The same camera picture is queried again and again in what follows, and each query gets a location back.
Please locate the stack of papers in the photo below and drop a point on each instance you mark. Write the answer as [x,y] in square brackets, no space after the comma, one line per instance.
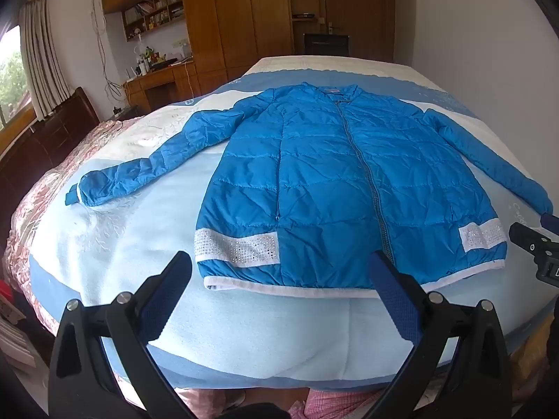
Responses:
[19,336]

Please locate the pink checked cloth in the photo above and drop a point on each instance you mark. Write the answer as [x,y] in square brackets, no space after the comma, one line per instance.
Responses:
[340,406]

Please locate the black box by wardrobe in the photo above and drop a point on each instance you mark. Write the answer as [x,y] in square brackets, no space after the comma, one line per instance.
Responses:
[326,44]

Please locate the wooden door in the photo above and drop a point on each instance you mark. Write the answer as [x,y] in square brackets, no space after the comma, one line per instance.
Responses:
[358,4]

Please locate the pink floral quilt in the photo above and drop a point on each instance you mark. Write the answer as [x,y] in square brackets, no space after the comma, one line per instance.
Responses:
[39,192]

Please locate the blue puffer jacket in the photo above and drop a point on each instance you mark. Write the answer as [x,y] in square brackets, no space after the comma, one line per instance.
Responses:
[305,183]

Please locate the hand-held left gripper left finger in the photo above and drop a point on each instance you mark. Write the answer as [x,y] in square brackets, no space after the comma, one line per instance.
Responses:
[161,301]

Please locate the wooden wardrobe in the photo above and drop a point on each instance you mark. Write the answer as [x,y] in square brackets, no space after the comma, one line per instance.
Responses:
[236,17]

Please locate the wooden wall bookshelf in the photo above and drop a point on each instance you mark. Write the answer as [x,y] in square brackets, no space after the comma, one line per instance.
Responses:
[153,13]

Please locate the window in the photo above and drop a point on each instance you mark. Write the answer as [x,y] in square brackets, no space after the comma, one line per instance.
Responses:
[11,78]

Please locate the beige curtain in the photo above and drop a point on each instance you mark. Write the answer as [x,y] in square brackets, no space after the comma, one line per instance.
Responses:
[43,52]

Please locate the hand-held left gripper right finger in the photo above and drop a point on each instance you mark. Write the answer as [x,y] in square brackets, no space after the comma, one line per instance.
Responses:
[395,301]

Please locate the wooden desk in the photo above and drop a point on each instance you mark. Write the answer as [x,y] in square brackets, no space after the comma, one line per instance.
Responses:
[161,80]

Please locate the dark wooden headboard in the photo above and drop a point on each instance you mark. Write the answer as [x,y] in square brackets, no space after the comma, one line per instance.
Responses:
[56,131]

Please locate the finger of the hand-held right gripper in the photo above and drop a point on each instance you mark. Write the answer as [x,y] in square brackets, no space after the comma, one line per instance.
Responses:
[550,220]
[530,238]

